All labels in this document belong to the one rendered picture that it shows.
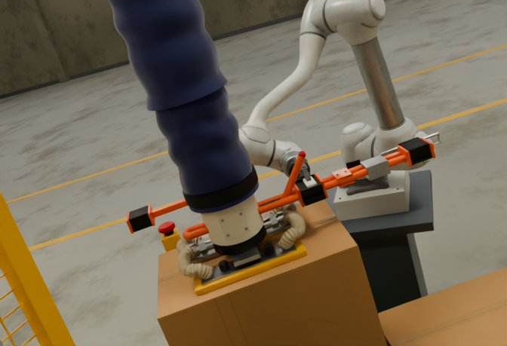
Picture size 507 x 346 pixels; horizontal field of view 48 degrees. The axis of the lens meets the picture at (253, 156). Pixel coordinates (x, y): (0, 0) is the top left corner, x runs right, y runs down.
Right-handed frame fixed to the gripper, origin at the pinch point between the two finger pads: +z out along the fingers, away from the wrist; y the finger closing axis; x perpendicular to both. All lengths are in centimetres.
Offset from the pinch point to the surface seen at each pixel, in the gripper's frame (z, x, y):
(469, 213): -156, -115, 120
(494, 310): 0, -49, 66
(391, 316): -16, -17, 66
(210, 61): 8, 17, -48
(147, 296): -193, 102, 120
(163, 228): -47, 53, 16
